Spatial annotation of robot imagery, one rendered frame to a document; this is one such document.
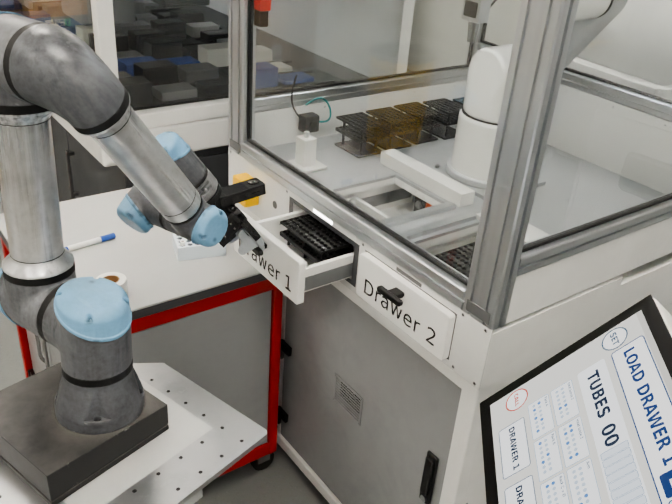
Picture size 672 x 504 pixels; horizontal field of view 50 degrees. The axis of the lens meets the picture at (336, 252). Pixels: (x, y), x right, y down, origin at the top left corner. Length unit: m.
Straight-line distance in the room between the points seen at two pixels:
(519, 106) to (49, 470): 0.94
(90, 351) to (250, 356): 0.83
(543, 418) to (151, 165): 0.70
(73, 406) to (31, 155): 0.42
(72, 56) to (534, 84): 0.69
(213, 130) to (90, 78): 1.39
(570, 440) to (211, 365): 1.15
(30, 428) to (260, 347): 0.82
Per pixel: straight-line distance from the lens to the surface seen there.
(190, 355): 1.88
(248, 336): 1.94
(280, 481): 2.33
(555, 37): 1.17
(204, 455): 1.34
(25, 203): 1.23
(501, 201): 1.28
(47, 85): 1.08
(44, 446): 1.30
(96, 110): 1.08
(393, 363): 1.68
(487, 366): 1.44
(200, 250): 1.87
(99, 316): 1.20
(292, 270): 1.57
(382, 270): 1.55
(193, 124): 2.40
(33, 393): 1.41
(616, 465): 0.93
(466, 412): 1.53
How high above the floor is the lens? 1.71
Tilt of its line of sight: 29 degrees down
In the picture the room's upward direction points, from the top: 5 degrees clockwise
